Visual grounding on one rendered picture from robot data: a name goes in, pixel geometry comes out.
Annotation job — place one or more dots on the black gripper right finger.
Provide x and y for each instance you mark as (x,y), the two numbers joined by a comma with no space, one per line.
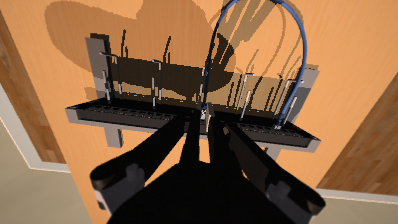
(236,152)

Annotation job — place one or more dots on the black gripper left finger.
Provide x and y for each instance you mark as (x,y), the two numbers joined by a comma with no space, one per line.
(118,179)

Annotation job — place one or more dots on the blue patch cord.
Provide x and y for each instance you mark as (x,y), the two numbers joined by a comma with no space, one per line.
(304,58)

